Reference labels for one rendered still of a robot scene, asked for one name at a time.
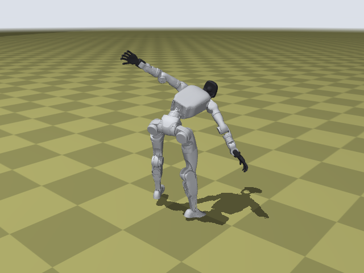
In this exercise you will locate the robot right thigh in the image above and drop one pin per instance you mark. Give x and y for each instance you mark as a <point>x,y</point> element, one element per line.
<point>185,136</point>

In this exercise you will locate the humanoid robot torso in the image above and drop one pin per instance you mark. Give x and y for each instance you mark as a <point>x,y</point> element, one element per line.
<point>186,103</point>

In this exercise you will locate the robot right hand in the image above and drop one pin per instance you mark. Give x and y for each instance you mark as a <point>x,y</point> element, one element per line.
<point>241,160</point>

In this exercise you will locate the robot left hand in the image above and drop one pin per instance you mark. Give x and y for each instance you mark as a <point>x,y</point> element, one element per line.
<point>131,59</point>

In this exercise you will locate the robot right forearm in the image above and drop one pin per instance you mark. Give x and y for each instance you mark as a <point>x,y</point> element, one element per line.
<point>230,141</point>

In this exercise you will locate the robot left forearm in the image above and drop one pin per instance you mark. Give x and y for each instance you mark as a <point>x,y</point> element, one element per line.
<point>150,69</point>

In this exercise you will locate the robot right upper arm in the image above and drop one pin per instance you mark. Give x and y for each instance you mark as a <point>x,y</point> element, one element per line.
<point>212,108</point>

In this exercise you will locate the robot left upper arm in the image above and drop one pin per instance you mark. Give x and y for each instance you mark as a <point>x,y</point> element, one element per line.
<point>179,85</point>

